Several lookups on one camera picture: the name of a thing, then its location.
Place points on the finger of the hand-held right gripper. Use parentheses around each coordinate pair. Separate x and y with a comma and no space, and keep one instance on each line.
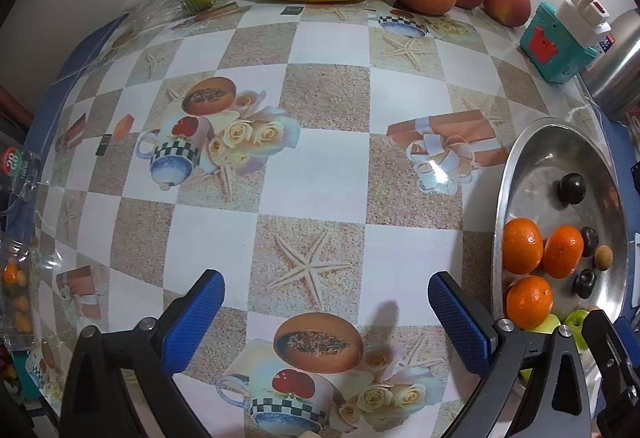
(631,330)
(602,333)

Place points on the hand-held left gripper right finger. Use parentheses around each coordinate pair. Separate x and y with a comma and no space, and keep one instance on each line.
(460,323)

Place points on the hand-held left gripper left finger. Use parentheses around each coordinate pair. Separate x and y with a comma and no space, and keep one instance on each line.
(195,318)

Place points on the green apple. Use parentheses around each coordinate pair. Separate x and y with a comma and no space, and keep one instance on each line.
(575,324)

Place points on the dark purple plum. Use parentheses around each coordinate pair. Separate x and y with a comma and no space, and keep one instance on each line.
(572,189)
(589,242)
(584,282)

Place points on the green mango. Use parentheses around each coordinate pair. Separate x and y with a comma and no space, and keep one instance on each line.
(547,324)

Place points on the small orange mandarin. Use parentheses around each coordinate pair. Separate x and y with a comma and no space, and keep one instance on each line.
(530,302)

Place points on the brown longan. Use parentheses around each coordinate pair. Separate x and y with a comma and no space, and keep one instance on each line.
(603,258)

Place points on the large orange mandarin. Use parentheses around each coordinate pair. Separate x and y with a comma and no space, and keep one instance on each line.
(563,251)
(522,245)

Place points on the round metal plate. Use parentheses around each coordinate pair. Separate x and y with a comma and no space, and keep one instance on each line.
(535,167)

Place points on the clear plastic kumquat box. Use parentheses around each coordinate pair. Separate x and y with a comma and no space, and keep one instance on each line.
(20,298)

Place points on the glass mug with logo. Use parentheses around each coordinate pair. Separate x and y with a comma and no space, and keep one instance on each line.
(20,167)

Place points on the checkered printed tablecloth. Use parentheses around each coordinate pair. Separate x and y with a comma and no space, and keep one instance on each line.
(325,97)

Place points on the stainless steel thermos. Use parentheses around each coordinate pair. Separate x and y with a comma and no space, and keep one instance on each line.
(620,67)

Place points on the teal toy box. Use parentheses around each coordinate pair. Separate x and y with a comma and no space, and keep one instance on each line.
(550,47)

